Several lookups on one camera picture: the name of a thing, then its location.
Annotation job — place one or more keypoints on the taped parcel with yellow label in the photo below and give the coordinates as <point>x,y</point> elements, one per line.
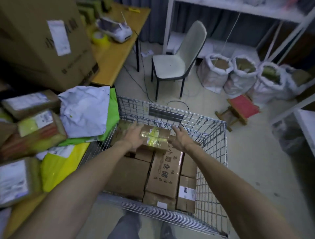
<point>40,128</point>

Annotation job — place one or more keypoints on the person's right forearm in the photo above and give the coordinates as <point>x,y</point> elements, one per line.
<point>236,194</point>

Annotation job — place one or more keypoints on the white plastic mailer bag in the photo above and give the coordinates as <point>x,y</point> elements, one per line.
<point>83,110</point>

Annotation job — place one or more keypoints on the yellow plastic mailer bag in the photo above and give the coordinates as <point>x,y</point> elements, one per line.
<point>60,165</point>

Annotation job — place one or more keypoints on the low cardboard box small label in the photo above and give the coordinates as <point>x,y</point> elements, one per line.
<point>158,200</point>

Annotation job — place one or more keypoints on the white metal shelf rack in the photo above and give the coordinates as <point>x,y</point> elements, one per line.
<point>246,11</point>

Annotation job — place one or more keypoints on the cardboard box with yellow tape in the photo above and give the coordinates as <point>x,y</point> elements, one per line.
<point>153,137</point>

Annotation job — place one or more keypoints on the white shelf board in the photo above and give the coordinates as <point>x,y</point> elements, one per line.
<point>306,125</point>

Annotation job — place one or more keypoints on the clear plastic bag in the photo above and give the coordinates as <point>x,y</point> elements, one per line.
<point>286,134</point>

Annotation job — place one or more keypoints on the small red folding stool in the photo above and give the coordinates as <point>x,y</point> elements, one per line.
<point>240,108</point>

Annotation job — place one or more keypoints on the brown parcel with white label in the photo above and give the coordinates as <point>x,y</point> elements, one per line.
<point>29,103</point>

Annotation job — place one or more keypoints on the white label printer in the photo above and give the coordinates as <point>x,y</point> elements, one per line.
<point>115,28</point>

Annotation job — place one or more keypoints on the flat cardboard box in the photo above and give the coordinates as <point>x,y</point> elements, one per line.
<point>189,166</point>

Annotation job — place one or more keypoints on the long printed cardboard box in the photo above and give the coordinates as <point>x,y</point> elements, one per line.
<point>164,172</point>

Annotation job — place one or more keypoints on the person's leg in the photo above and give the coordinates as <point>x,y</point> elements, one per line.
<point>126,226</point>
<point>167,231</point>

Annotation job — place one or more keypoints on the person's right thumb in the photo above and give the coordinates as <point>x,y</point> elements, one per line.
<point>171,140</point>

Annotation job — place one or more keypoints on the cardboard box with white label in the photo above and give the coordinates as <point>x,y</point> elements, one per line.
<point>186,194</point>

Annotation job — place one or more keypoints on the person's left forearm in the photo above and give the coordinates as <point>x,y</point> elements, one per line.
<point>73,194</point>

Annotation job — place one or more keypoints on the large parcel with white label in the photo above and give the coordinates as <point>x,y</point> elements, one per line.
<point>17,181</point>

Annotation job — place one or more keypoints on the white power strip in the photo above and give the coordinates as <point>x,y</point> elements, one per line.
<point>147,53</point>

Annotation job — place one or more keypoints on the person's right leg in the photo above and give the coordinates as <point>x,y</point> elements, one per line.
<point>167,231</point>

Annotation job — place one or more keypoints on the yellow tape roll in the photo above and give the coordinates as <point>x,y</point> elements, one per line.
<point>101,38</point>

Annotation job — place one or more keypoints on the plain wide cardboard box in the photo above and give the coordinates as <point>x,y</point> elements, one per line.
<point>129,176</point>

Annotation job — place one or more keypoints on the wooden table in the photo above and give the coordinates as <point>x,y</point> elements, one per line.
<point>118,49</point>

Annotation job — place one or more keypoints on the white woven sack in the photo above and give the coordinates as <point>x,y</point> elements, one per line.
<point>241,73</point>
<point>214,72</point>
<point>295,78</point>
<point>268,82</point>

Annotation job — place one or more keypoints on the green plastic mailer bag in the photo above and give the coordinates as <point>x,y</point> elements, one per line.
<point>112,115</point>

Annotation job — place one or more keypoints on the white cushioned chair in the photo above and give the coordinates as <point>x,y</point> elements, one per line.
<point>178,57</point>

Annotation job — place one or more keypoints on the person's right hand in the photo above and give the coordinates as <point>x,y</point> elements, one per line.
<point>182,139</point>

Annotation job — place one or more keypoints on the large brown cardboard carton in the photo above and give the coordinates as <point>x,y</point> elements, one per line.
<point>37,44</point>

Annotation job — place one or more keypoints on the small plain cardboard box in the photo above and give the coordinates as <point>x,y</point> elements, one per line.
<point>144,154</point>

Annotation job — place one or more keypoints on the person's left fingers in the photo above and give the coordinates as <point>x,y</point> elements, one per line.
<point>136,126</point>

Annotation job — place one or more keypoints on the person's left hand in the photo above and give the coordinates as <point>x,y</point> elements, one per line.
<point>133,136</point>

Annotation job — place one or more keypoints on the person's left leg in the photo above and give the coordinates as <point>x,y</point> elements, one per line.
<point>126,226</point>

